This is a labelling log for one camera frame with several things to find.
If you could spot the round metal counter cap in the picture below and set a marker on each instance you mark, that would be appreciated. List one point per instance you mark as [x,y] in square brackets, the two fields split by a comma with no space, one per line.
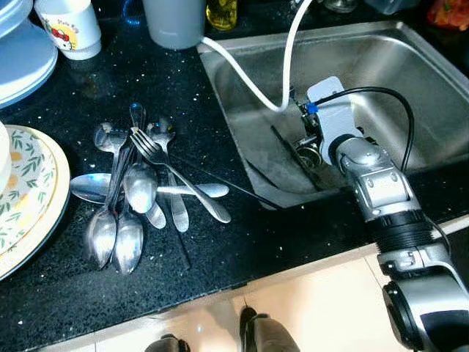
[341,5]

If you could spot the black chopstick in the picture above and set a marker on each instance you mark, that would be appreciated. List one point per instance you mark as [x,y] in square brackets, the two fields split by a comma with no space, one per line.
[183,246]
[121,183]
[242,191]
[286,150]

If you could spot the red orange pouch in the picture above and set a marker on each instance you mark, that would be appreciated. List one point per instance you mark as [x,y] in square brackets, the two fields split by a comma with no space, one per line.
[448,13]

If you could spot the floral leaf print plate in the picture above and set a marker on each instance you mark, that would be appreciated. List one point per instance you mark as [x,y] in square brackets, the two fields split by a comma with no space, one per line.
[29,183]

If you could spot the stainless steel sink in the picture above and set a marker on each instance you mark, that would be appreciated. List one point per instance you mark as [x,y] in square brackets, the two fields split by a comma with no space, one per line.
[410,81]

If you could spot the grey tumbler red badge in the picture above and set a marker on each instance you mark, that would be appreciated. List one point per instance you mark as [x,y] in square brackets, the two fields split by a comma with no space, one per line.
[174,26]

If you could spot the yellow oil bottle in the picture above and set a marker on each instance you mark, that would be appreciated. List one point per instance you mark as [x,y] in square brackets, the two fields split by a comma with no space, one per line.
[221,15]

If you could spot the white bowl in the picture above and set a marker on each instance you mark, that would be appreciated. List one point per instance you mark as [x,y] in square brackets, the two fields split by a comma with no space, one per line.
[3,158]

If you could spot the large steel serving spoon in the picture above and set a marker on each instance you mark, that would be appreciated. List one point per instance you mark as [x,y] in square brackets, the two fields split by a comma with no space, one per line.
[91,188]

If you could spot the robot left leg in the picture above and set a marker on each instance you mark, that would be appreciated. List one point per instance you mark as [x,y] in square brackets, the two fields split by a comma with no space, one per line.
[168,345]

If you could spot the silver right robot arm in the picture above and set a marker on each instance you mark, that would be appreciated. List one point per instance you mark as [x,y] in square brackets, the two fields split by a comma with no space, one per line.
[381,191]

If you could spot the cream rimmed plate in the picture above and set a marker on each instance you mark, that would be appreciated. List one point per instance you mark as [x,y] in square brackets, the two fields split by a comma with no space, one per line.
[64,194]

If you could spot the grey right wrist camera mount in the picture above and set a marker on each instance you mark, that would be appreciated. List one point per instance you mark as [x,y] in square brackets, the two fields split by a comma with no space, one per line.
[333,117]

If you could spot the white cartoon print mug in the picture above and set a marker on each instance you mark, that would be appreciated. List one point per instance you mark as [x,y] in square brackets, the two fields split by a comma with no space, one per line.
[73,33]

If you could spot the white tiered rack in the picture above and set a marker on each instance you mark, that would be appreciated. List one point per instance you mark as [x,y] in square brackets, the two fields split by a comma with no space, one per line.
[26,66]

